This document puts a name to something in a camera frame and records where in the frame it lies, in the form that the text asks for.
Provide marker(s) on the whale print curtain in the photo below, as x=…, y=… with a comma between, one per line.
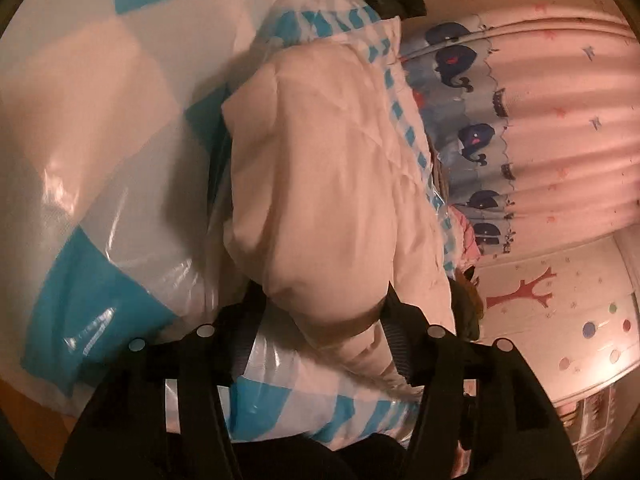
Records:
x=550, y=110

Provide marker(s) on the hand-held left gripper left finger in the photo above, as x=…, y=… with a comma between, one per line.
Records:
x=242, y=340

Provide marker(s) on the blue-checked clear plastic bag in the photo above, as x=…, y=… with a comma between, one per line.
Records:
x=100, y=160

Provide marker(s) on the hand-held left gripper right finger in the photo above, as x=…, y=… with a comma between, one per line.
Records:
x=400, y=345

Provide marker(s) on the cluttered storage shelf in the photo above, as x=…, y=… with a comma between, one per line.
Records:
x=590, y=420

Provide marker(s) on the pink cloth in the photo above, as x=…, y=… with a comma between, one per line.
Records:
x=467, y=240

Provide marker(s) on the white padded jacket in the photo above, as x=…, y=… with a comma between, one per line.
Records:
x=325, y=185

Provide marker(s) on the dark brown cloth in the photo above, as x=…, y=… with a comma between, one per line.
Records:
x=467, y=305

